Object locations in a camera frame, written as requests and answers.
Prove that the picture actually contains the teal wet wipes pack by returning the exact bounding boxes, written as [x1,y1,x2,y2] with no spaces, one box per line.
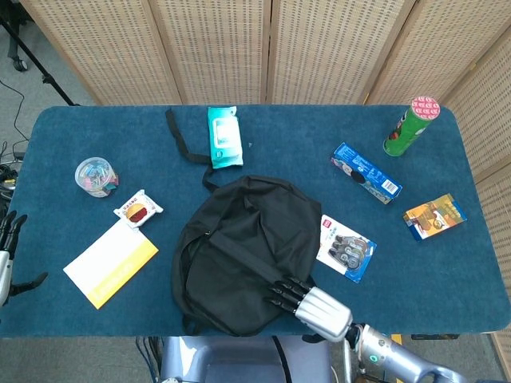
[206,105,244,170]

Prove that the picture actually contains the lavender robot base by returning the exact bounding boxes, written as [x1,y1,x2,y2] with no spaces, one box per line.
[159,335,332,383]

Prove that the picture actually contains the black backpack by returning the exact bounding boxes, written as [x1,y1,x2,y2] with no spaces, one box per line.
[165,108,323,337]

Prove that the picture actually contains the black floor cables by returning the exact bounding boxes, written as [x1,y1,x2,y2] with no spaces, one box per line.
[0,79,31,200]

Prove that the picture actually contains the green chips can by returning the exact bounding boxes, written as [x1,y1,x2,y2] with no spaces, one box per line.
[382,96,442,157]

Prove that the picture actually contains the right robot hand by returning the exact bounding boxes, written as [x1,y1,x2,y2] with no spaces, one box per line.
[263,274,355,343]

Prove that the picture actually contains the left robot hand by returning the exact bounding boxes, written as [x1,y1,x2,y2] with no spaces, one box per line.
[0,211,49,308]

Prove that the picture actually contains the black chair caster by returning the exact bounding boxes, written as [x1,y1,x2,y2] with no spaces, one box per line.
[7,39,30,73]

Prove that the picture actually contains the orange and blue snack box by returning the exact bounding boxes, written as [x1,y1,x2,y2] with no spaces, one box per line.
[402,193,468,242]

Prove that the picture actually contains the blue table mat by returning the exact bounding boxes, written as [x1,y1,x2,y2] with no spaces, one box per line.
[0,104,511,339]

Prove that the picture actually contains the clear jar of clips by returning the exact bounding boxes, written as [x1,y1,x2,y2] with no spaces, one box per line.
[74,157,120,199]

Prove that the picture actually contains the blue cookie box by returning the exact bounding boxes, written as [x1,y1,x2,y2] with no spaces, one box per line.
[330,142,403,205]

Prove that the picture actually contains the burger print snack packet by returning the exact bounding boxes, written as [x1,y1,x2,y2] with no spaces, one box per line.
[113,189,164,229]

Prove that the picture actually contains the black tripod stand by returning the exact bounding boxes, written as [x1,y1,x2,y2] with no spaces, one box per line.
[0,15,81,107]

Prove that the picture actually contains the wicker folding screen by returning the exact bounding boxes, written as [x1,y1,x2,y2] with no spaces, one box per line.
[19,0,511,356]

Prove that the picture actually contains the correction tape blister pack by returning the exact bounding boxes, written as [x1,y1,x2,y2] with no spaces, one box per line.
[315,214,378,284]

